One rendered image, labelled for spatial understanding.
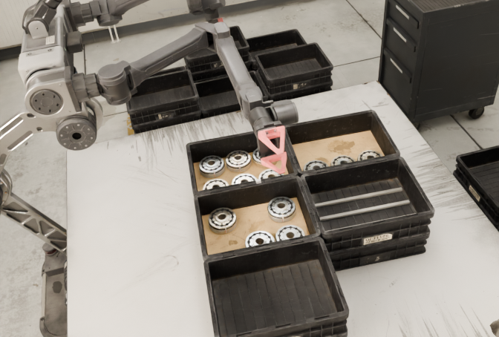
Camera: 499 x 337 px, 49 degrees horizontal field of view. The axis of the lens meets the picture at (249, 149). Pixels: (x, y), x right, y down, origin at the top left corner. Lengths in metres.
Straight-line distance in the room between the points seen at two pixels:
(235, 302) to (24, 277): 1.67
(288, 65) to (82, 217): 1.67
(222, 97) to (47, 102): 1.84
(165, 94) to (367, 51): 1.85
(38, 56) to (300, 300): 1.11
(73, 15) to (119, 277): 0.97
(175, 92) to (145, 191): 1.05
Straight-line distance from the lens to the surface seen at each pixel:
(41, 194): 3.66
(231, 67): 1.63
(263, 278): 1.87
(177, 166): 2.48
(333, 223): 2.01
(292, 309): 1.79
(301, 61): 3.47
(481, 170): 3.13
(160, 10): 5.01
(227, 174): 2.21
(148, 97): 3.32
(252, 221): 2.02
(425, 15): 3.16
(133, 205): 2.36
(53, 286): 2.82
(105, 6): 2.14
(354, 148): 2.30
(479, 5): 3.33
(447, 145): 3.66
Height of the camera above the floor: 2.35
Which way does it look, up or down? 41 degrees down
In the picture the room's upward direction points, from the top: 6 degrees counter-clockwise
